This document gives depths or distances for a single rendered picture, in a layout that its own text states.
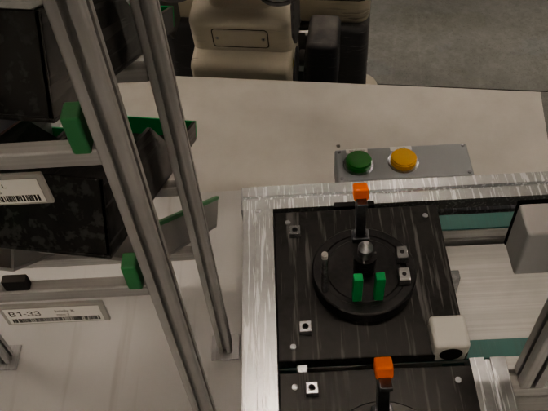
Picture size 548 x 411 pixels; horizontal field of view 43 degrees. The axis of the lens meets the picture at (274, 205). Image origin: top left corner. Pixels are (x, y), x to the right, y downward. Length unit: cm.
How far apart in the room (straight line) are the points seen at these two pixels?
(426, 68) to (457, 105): 141
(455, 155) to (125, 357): 59
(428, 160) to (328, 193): 17
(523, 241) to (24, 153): 47
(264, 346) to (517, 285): 38
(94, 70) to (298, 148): 90
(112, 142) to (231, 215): 74
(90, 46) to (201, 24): 115
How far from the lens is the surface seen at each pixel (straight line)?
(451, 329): 92
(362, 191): 93
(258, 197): 108
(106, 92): 41
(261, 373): 92
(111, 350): 108
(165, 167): 73
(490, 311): 103
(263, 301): 97
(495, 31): 299
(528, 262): 74
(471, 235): 108
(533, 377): 91
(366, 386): 90
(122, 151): 45
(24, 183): 49
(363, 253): 91
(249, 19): 151
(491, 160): 128
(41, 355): 111
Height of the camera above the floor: 179
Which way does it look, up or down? 51 degrees down
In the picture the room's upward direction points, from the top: 5 degrees counter-clockwise
